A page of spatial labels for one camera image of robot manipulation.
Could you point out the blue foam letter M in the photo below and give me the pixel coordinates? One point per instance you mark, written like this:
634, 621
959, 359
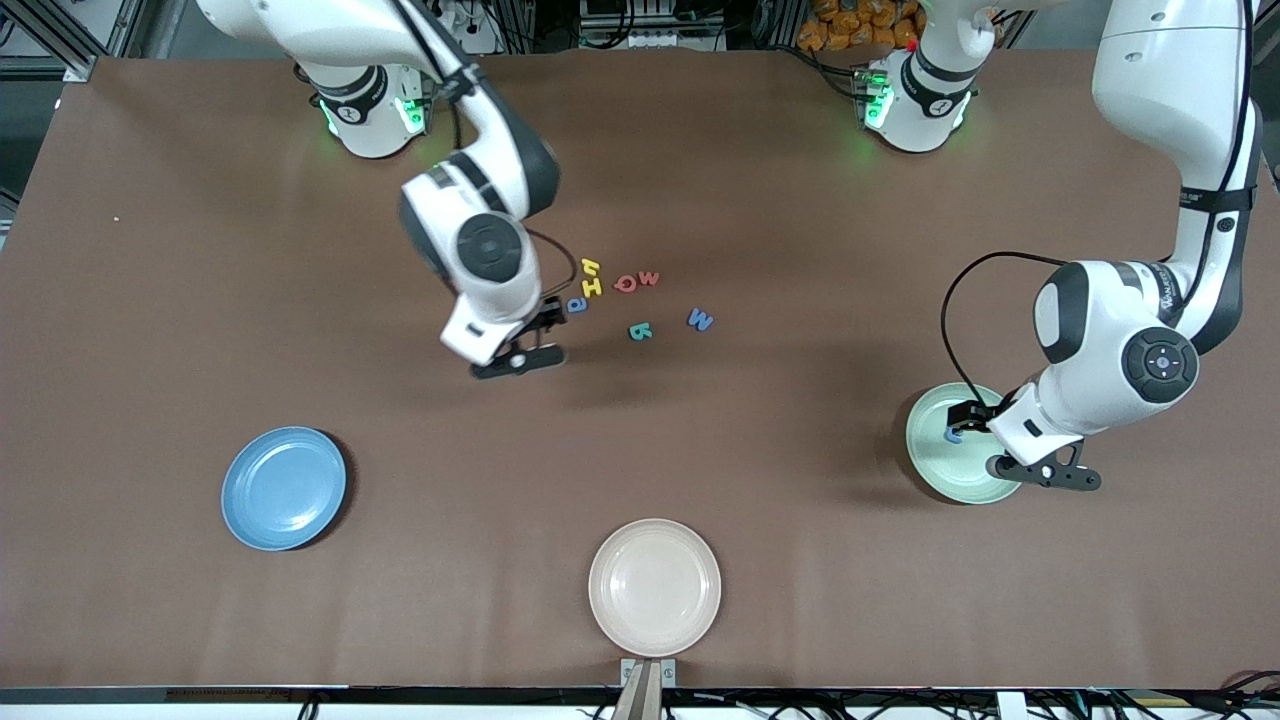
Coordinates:
697, 318

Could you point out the beige plate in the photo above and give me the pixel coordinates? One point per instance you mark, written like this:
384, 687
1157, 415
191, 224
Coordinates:
655, 588

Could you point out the blue plate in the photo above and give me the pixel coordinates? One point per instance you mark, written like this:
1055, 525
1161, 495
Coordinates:
285, 490

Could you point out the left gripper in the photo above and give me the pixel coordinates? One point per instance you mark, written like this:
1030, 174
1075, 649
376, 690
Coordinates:
984, 414

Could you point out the teal foam letter R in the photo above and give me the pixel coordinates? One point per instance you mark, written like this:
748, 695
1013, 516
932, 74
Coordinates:
636, 333

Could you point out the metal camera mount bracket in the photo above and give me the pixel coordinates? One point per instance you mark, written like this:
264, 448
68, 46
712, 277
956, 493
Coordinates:
648, 690

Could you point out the white power strip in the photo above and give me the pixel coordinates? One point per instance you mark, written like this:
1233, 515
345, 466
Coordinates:
470, 40

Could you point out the orange snack bag pile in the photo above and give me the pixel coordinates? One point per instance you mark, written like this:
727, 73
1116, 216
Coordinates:
850, 25

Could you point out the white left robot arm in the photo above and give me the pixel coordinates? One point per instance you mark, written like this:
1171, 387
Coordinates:
1170, 80

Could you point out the red foam letter Q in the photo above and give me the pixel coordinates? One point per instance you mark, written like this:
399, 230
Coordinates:
620, 286

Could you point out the white plastic box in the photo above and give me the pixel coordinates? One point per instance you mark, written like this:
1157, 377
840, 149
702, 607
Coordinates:
1011, 707

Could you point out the green plate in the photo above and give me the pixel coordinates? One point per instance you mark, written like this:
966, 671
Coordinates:
922, 450

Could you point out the brown table mat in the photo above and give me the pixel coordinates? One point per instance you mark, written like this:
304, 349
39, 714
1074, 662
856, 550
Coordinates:
800, 550

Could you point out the yellow foam letter H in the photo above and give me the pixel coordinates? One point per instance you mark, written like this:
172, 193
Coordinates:
592, 288

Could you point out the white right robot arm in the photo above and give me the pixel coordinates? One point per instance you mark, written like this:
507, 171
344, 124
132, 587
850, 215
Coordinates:
490, 245

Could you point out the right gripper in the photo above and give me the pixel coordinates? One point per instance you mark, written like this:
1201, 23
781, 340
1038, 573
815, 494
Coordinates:
546, 315

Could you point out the grey equipment rack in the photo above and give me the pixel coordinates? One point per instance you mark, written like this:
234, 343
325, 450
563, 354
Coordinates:
650, 38

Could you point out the aluminium frame profile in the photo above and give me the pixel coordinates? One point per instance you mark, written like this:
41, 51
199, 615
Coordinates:
80, 68

